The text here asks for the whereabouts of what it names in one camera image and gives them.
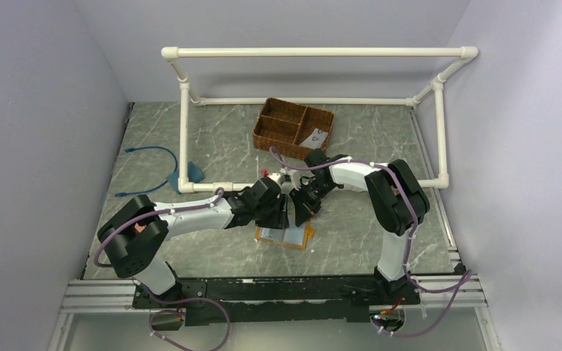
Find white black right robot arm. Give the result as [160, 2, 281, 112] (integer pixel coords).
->
[290, 149, 430, 303]

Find white patterned credit card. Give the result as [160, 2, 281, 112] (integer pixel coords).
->
[299, 128, 329, 149]

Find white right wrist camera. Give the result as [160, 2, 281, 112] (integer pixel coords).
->
[282, 169, 301, 194]

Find aluminium extrusion frame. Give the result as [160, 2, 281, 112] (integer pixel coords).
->
[48, 274, 501, 350]

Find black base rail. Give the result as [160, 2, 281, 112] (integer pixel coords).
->
[132, 273, 421, 326]

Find brown woven wicker basket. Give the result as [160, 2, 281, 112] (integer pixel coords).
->
[252, 97, 334, 159]

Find white PVC pipe frame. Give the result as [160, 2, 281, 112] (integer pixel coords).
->
[161, 45, 479, 195]

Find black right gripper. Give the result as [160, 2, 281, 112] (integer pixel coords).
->
[290, 179, 337, 227]

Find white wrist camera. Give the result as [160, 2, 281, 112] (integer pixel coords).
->
[260, 168, 285, 186]
[282, 169, 301, 194]

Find orange card holder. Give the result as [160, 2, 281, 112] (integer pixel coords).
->
[254, 219, 316, 250]

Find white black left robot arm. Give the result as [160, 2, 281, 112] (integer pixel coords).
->
[94, 173, 288, 307]

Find teal blue pouch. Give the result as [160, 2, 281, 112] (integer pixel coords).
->
[166, 162, 205, 194]

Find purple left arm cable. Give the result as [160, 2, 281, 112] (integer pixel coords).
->
[93, 187, 226, 268]

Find blue credit cards stack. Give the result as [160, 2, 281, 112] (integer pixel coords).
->
[259, 224, 309, 247]

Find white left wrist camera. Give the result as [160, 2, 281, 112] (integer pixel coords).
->
[260, 168, 285, 186]

